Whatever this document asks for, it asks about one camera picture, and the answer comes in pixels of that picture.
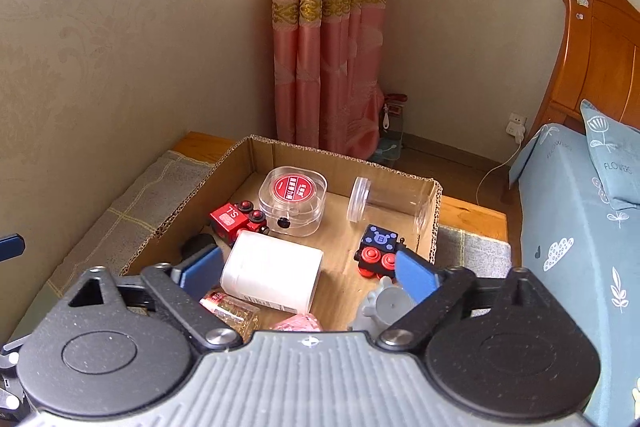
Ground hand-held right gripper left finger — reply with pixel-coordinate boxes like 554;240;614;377
67;244;246;353

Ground white charger cable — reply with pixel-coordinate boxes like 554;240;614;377
475;142;523;205

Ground pink clear earbud case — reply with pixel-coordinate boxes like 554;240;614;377
270;313;323;333

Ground pink curtain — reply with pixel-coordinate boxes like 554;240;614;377
272;0;391;162

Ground cardboard box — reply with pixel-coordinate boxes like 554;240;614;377
120;134;443;333

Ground red toy train engine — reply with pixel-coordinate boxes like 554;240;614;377
208;201;271;245

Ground blue printed pillow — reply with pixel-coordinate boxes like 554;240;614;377
580;99;640;210

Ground white plastic container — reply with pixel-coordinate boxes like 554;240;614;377
220;229;324;314

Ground dark toy wagon red wheels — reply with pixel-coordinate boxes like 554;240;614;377
353;224;418;279

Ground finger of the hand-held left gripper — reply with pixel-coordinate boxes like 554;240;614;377
0;234;26;260
0;342;23;413

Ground white wall socket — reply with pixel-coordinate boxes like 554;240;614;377
507;112;528;145

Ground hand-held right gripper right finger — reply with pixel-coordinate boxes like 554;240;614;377
377;249;566;353

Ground wooden headboard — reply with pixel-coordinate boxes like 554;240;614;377
525;0;640;142

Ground clear box with red label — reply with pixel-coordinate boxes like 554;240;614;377
258;167;329;238

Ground grey elephant toy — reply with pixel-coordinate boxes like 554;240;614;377
347;276;418;333

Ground clear bottle with yellow liquid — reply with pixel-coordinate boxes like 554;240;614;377
199;289;261;343

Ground blue printed bed sheet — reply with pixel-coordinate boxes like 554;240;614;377
509;123;640;427

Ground clear cylindrical jar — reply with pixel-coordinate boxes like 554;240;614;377
348;176;436;243

